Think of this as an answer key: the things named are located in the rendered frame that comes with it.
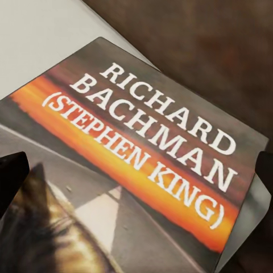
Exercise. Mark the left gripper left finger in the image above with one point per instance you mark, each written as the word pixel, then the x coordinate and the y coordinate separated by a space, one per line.
pixel 13 171

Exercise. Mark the bed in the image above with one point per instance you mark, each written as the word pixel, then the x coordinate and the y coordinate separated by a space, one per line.
pixel 221 49

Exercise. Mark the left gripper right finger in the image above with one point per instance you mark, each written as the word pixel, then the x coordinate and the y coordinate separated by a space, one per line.
pixel 264 169

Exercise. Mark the hardback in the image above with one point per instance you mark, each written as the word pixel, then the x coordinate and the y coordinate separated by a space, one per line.
pixel 130 170

